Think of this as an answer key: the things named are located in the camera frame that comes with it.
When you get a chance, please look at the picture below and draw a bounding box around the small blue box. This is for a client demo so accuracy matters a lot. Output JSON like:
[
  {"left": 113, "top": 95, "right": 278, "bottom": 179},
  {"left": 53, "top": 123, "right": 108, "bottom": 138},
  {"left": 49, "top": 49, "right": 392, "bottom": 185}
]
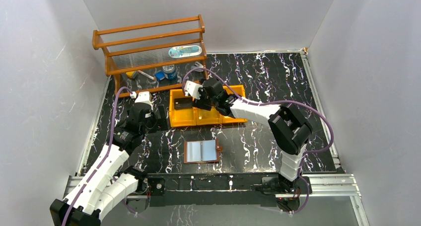
[{"left": 154, "top": 71, "right": 166, "bottom": 81}]

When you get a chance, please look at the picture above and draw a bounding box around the wooden shelf rack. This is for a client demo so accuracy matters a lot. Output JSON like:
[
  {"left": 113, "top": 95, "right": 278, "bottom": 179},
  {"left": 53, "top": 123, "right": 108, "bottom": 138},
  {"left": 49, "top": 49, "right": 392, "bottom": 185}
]
[{"left": 92, "top": 14, "right": 207, "bottom": 92}]

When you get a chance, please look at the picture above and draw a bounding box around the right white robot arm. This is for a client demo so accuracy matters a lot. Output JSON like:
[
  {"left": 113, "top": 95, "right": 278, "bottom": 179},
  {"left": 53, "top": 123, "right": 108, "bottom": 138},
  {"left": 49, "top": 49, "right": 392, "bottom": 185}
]
[{"left": 183, "top": 78, "right": 313, "bottom": 192}]

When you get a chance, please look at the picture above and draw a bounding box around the yellow sponge block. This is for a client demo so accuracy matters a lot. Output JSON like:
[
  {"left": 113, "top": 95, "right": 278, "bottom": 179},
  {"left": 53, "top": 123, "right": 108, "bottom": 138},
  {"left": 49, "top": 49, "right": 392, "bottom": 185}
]
[{"left": 126, "top": 71, "right": 139, "bottom": 79}]

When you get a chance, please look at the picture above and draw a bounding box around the blue lidded jar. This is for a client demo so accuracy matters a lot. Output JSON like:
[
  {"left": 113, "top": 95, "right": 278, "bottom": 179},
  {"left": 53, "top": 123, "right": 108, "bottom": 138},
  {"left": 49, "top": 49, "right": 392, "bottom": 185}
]
[{"left": 162, "top": 65, "right": 178, "bottom": 80}]

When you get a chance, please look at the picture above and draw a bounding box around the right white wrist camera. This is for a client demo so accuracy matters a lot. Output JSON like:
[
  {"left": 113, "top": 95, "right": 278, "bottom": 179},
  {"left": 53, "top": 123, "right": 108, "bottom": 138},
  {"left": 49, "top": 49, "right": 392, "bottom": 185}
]
[{"left": 183, "top": 80, "right": 203, "bottom": 99}]

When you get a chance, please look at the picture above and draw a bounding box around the oval blue packaged item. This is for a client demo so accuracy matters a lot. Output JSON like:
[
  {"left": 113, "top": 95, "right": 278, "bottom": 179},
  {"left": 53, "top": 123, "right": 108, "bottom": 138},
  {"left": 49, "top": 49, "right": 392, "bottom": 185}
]
[{"left": 168, "top": 45, "right": 203, "bottom": 59}]

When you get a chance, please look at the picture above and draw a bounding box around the black card in bin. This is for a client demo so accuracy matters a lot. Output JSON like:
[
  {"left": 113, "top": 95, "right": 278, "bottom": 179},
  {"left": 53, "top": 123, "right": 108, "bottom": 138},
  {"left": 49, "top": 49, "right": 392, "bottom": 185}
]
[{"left": 174, "top": 97, "right": 193, "bottom": 110}]

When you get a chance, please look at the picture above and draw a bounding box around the white marker pen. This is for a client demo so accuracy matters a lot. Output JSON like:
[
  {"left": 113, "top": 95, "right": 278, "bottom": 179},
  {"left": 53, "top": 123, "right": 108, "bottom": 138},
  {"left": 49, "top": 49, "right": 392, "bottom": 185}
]
[{"left": 137, "top": 70, "right": 156, "bottom": 80}]

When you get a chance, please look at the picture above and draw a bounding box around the yellow three-compartment bin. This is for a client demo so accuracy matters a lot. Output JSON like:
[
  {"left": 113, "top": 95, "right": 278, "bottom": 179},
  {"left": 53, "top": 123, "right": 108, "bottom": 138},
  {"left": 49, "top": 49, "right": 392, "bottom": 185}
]
[{"left": 169, "top": 89, "right": 247, "bottom": 128}]

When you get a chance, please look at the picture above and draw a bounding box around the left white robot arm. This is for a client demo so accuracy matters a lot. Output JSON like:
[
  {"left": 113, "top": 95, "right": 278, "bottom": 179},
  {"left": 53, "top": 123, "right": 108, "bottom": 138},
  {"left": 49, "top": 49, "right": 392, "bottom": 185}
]
[{"left": 50, "top": 103, "right": 167, "bottom": 226}]

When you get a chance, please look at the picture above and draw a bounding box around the brown leather card holder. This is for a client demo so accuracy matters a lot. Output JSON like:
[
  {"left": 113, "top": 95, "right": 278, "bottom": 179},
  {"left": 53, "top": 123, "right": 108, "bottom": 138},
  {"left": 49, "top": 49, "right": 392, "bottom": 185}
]
[{"left": 184, "top": 139, "right": 223, "bottom": 164}]

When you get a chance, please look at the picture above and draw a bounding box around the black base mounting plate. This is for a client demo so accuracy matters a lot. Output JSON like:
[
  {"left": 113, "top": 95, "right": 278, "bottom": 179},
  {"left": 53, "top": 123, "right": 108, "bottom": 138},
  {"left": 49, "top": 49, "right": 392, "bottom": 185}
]
[{"left": 146, "top": 172, "right": 308, "bottom": 210}]

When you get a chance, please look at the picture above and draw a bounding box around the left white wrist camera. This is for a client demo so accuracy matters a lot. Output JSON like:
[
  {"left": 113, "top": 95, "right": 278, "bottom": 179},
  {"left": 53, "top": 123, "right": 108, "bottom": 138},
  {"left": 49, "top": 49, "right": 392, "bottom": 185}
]
[{"left": 130, "top": 91, "right": 153, "bottom": 109}]

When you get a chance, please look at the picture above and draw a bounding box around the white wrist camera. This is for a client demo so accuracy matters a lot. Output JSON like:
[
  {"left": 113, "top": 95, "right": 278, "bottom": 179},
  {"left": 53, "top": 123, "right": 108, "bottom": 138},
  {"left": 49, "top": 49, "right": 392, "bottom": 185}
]
[
  {"left": 130, "top": 91, "right": 153, "bottom": 109},
  {"left": 183, "top": 80, "right": 203, "bottom": 99}
]

